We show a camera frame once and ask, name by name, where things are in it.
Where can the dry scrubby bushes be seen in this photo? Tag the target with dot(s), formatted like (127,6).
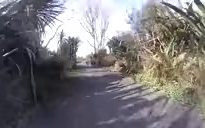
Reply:
(170,43)

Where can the bare pale tree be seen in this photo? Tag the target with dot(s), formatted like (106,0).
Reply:
(95,33)

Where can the low brown bushes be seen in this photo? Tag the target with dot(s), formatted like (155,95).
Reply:
(101,59)

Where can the dark flax bushes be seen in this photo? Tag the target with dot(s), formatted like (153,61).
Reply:
(16,56)

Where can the grass verge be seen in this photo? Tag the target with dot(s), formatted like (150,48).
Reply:
(170,88)

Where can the grey asphalt path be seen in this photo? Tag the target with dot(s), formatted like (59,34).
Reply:
(90,100)

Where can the clump of palm-like trees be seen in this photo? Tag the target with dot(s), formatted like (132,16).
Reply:
(72,46)

